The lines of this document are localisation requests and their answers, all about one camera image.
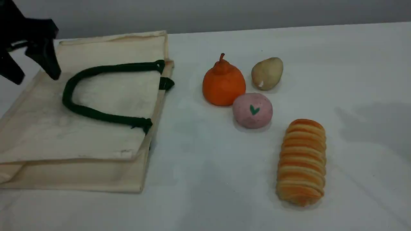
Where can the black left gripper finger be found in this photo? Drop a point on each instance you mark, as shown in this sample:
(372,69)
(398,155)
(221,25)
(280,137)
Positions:
(45,59)
(11,70)

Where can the beige egg yolk pastry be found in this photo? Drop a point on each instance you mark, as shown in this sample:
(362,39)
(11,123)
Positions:
(267,73)

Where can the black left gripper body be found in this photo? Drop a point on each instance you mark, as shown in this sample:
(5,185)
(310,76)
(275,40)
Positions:
(19,30)

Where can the pink bun green heart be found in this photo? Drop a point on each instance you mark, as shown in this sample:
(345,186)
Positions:
(252,110)

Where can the striped golden bread roll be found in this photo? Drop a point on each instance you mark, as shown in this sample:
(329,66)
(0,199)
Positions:
(301,163)

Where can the orange pear-shaped fruit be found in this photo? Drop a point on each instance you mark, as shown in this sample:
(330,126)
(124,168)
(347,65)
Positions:
(223,85)

